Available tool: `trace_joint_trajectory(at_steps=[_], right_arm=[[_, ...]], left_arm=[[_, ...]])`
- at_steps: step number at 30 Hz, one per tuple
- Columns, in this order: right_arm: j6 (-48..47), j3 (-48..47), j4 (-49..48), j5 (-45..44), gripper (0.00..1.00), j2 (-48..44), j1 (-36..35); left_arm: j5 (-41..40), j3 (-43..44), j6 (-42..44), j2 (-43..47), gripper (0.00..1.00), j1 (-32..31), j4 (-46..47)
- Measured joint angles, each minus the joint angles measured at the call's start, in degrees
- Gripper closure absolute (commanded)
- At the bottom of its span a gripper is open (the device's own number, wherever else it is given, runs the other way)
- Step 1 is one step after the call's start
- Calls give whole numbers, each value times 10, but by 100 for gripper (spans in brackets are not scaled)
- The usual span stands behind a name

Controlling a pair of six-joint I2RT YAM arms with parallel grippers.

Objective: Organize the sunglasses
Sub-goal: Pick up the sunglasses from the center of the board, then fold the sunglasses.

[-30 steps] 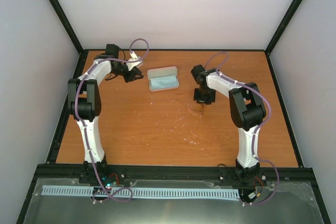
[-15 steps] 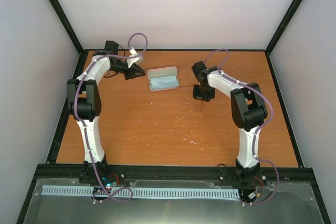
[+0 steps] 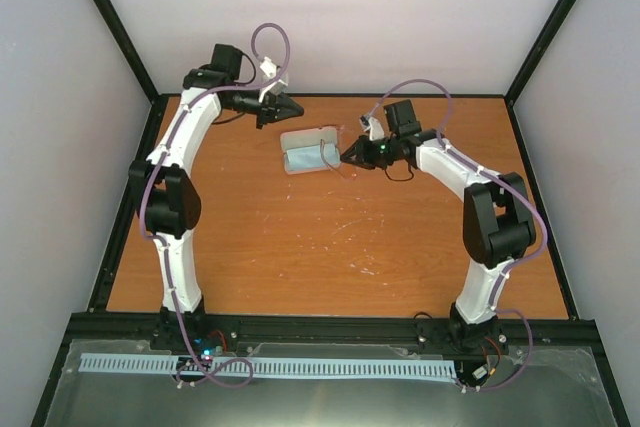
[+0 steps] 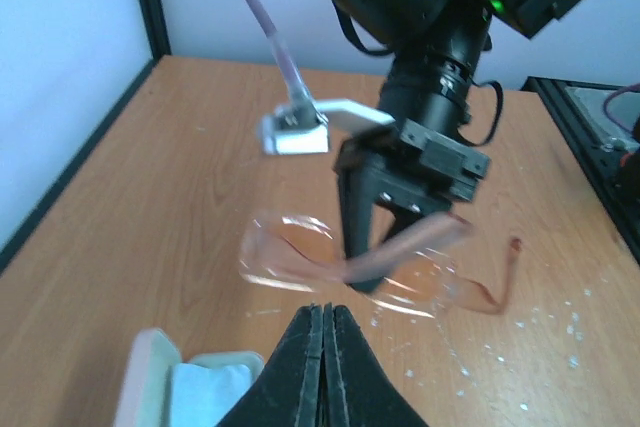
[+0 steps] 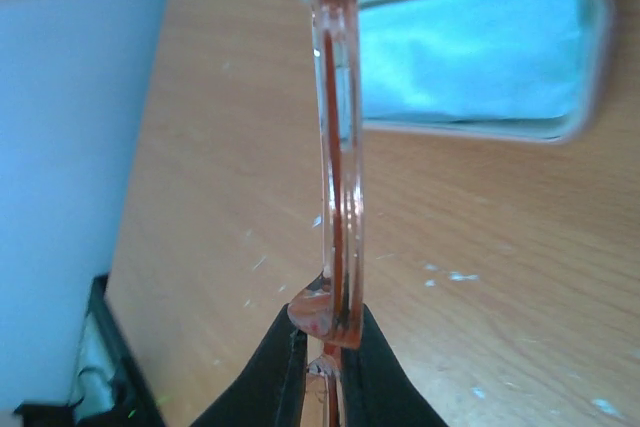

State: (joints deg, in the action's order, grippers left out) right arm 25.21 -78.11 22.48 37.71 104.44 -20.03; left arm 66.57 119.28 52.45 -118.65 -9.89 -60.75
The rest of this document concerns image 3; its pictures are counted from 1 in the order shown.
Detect black frame post left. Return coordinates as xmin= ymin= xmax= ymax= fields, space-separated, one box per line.
xmin=92 ymin=0 xmax=160 ymax=103

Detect black frame post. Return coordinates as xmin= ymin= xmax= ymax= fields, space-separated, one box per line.
xmin=504 ymin=0 xmax=577 ymax=109
xmin=92 ymin=0 xmax=160 ymax=103

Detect black frame post right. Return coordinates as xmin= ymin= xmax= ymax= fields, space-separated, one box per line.
xmin=504 ymin=0 xmax=577 ymax=109

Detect pink glasses case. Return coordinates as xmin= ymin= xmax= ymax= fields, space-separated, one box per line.
xmin=280 ymin=126 xmax=341 ymax=175

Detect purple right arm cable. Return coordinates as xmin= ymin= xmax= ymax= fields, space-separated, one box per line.
xmin=369 ymin=78 xmax=549 ymax=393

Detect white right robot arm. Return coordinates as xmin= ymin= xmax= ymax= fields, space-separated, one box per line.
xmin=340 ymin=100 xmax=536 ymax=351

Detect light blue cable duct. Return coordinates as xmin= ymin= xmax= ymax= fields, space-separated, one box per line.
xmin=78 ymin=353 xmax=457 ymax=383

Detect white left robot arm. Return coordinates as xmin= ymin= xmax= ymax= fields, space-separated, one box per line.
xmin=128 ymin=44 xmax=304 ymax=350

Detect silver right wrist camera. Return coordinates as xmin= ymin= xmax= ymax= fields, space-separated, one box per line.
xmin=359 ymin=114 xmax=385 ymax=141

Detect thin brown frame glasses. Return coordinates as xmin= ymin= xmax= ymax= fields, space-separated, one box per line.
xmin=319 ymin=124 xmax=357 ymax=183

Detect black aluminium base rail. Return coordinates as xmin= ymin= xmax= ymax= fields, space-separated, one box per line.
xmin=67 ymin=311 xmax=601 ymax=361

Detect clear acrylic cover sheet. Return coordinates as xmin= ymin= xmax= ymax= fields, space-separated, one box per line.
xmin=44 ymin=341 xmax=616 ymax=426

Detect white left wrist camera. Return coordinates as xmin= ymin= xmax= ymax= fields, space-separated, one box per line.
xmin=258 ymin=56 xmax=289 ymax=104

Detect light blue cleaning cloth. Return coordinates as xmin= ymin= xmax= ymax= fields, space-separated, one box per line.
xmin=286 ymin=143 xmax=335 ymax=172

